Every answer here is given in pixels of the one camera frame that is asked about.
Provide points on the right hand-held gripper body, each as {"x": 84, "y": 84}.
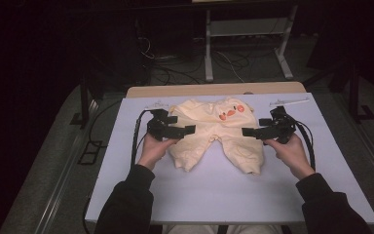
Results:
{"x": 280, "y": 126}

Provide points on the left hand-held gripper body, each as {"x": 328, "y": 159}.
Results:
{"x": 159, "y": 125}

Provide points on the pale yellow baby pants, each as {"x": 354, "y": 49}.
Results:
{"x": 214, "y": 130}

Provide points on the person's left hand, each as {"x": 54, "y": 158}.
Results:
{"x": 154, "y": 151}

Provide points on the person's right hand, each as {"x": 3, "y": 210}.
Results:
{"x": 293, "y": 156}

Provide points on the small clear clip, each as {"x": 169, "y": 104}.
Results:
{"x": 156, "y": 105}

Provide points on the wooden table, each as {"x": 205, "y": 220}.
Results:
{"x": 214, "y": 89}

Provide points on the black metal stand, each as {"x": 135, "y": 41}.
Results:
{"x": 350, "y": 91}
{"x": 89, "y": 97}

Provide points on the white metal stand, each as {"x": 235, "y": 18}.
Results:
{"x": 246, "y": 29}

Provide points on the black floor frame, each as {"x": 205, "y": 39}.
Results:
{"x": 90, "y": 152}

